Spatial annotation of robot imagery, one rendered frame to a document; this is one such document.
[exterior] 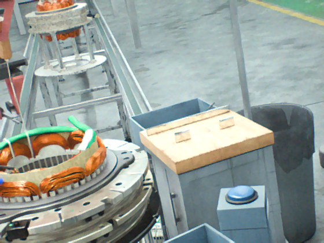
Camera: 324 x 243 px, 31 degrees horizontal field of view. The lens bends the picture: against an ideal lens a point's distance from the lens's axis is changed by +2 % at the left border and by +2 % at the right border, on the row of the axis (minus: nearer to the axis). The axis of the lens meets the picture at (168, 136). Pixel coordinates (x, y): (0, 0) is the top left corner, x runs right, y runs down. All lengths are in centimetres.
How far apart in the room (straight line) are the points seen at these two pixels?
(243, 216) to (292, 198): 171
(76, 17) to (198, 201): 214
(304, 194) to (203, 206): 160
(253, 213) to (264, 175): 21
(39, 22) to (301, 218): 159
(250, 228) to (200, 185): 17
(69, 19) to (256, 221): 230
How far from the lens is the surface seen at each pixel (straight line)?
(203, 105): 128
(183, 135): 106
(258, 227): 88
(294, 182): 256
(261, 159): 106
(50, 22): 306
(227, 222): 88
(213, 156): 101
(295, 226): 266
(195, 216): 104
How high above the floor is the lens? 145
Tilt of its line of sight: 20 degrees down
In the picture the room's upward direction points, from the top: 11 degrees counter-clockwise
